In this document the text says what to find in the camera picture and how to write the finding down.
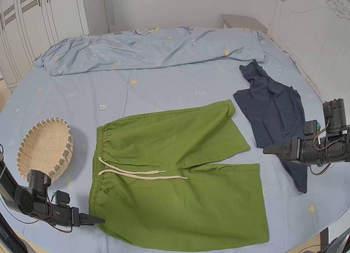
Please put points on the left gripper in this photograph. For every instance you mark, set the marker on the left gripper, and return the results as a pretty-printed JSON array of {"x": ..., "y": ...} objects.
[{"x": 64, "y": 215}]

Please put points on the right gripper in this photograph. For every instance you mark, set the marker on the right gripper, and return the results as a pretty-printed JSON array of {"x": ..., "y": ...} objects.
[{"x": 311, "y": 152}]

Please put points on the green shorts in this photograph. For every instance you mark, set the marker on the green shorts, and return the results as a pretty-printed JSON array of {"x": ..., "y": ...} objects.
[{"x": 177, "y": 142}]

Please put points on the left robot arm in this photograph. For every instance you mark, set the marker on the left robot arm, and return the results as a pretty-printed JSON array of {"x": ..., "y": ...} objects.
[{"x": 16, "y": 194}]

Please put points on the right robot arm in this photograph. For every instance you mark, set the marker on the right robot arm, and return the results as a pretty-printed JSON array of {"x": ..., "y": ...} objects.
[{"x": 333, "y": 112}]

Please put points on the dark blue garment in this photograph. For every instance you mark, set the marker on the dark blue garment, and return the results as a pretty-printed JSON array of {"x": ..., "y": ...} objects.
[{"x": 276, "y": 109}]

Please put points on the round woven basket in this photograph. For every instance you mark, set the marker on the round woven basket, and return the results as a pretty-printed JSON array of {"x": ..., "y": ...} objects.
[{"x": 43, "y": 145}]

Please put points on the bed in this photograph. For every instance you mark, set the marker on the bed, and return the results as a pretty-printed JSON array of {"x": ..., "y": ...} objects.
[{"x": 164, "y": 87}]

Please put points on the grey bedside table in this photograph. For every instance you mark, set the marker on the grey bedside table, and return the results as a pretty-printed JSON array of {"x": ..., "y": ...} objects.
[{"x": 240, "y": 22}]

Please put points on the pale blue quilt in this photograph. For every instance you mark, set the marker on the pale blue quilt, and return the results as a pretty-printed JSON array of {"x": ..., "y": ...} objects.
[{"x": 150, "y": 52}]

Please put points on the white wardrobe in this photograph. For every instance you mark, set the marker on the white wardrobe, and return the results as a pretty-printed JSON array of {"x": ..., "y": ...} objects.
[{"x": 41, "y": 27}]

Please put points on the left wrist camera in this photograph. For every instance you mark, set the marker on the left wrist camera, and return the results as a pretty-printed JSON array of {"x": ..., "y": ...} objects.
[{"x": 62, "y": 197}]

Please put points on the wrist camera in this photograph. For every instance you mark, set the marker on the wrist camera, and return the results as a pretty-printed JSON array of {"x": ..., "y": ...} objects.
[
  {"x": 311, "y": 128},
  {"x": 62, "y": 197}
]

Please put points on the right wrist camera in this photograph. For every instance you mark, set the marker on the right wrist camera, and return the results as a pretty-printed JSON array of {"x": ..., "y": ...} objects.
[{"x": 311, "y": 128}]

